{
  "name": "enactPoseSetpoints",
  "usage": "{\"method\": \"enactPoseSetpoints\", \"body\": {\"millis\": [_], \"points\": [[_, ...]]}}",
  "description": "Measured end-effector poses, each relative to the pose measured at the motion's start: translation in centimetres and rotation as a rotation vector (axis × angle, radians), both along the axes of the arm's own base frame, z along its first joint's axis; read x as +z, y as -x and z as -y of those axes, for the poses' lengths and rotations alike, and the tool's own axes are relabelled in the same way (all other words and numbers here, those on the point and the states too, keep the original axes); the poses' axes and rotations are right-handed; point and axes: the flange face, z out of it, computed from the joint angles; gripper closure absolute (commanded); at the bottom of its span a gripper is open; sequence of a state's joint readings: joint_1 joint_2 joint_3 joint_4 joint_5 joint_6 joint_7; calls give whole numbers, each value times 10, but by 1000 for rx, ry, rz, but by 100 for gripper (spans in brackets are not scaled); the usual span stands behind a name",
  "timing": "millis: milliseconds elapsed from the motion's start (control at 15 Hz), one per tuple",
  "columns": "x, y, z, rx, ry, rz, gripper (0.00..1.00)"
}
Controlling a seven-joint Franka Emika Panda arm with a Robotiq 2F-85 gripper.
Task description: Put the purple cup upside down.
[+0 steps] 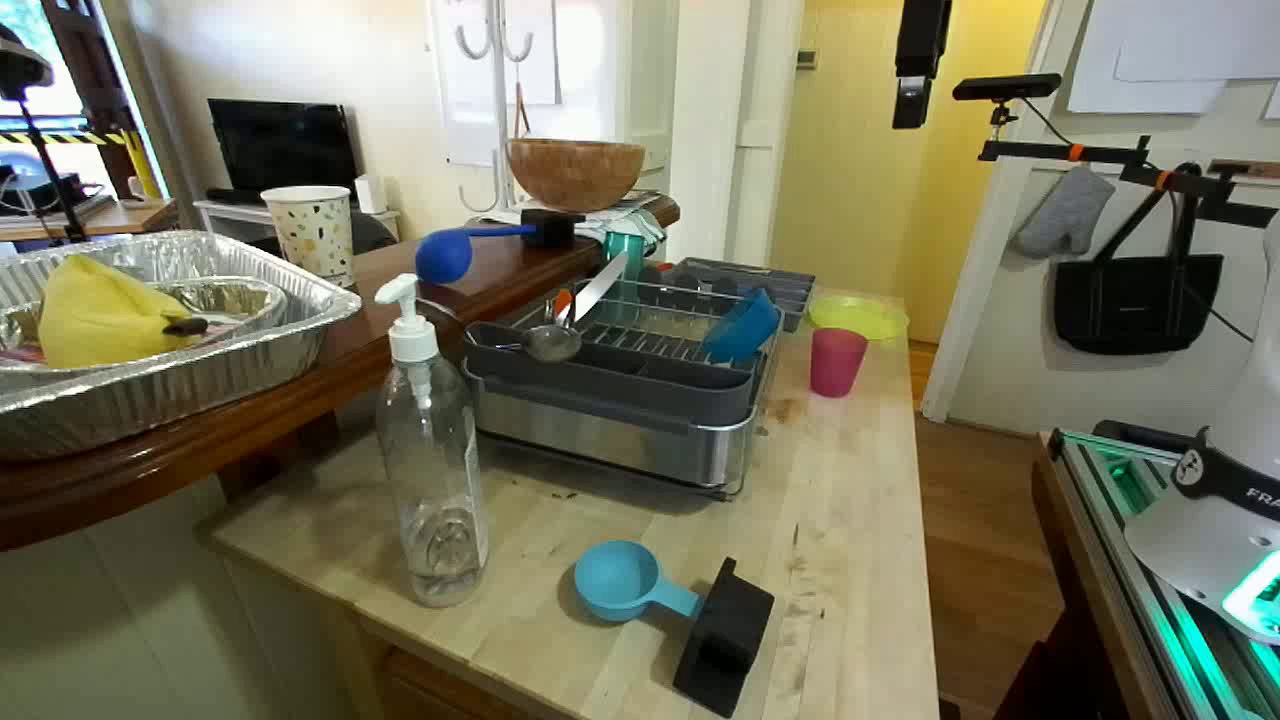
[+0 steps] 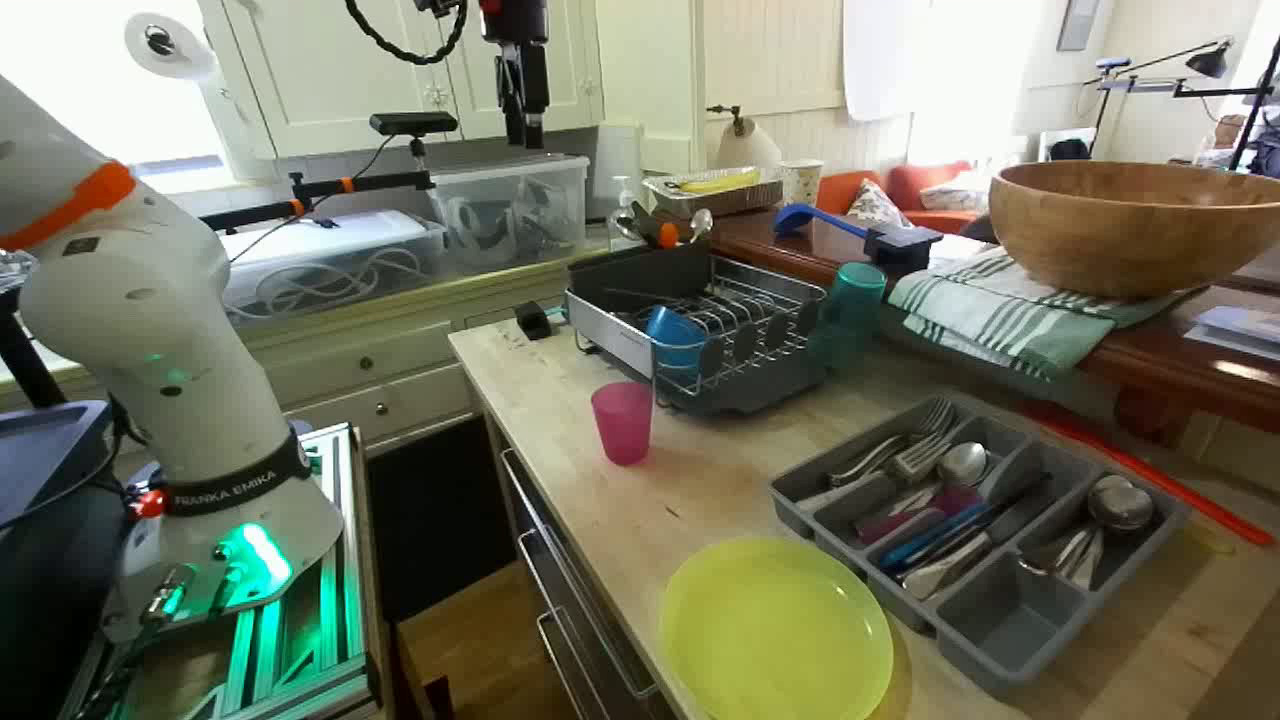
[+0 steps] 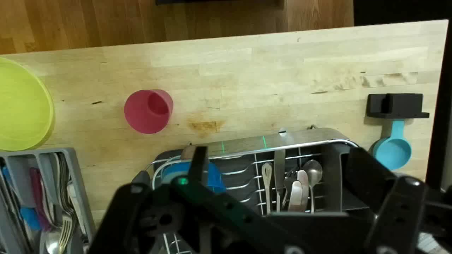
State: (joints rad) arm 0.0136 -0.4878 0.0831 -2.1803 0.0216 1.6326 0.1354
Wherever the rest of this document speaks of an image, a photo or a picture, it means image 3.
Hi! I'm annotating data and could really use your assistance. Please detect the purple plastic cup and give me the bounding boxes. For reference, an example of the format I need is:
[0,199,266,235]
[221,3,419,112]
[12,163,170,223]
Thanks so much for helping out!
[123,89,176,136]

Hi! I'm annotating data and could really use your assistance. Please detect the light blue measuring cup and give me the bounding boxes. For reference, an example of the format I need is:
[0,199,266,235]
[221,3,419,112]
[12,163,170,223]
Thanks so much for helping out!
[371,120,414,172]

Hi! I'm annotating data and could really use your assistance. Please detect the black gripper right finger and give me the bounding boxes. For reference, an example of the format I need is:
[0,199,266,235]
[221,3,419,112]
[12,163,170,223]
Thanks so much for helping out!
[347,147,430,254]

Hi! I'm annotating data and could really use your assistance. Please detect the silver slotted spoon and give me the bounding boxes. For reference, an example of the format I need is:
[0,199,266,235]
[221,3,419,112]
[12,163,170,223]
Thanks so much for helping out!
[260,161,276,216]

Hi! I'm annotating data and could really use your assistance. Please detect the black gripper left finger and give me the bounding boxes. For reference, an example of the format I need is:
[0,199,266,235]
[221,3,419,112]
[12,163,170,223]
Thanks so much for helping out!
[90,146,294,254]

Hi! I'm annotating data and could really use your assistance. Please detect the purple-handled utensil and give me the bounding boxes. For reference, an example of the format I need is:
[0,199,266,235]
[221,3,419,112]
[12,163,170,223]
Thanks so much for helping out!
[29,167,54,230]

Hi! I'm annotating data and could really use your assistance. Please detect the blue-handled utensil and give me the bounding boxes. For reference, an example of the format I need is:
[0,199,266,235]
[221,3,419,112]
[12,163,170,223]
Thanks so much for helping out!
[19,205,43,233]

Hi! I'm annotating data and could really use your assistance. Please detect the blue plastic plate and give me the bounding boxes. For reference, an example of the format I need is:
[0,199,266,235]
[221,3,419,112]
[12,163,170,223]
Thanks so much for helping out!
[160,161,228,195]

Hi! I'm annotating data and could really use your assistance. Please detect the yellow-green plastic plate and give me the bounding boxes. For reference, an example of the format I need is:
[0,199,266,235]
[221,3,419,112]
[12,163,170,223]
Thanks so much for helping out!
[0,57,57,153]

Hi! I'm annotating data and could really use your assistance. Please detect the grey plastic cutlery tray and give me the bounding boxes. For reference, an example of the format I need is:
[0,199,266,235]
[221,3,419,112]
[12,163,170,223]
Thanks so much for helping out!
[0,147,98,254]

